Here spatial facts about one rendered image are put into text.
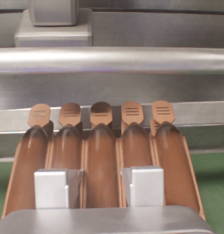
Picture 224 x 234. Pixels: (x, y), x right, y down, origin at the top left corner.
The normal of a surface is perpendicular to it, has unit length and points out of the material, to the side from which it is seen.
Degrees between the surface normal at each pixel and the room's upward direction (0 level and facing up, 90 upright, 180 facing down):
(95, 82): 90
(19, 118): 55
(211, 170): 2
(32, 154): 11
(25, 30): 0
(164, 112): 2
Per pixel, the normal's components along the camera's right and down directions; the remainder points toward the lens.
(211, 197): 0.00, -0.71
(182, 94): 0.05, 0.70
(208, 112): 0.04, 0.17
